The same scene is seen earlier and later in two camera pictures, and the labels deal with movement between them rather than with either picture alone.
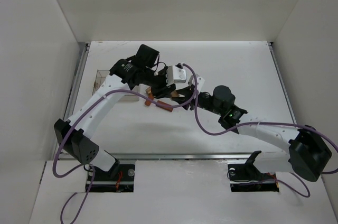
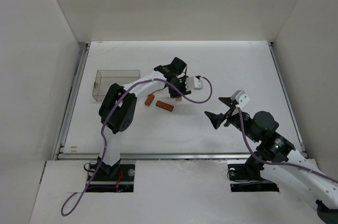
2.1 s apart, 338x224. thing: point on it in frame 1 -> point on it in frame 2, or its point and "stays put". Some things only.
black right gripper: x=192 y=96 -> x=227 y=114
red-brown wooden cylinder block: x=148 y=102 stays put
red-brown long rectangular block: x=167 y=108 stays put
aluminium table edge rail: x=75 y=88 stays put
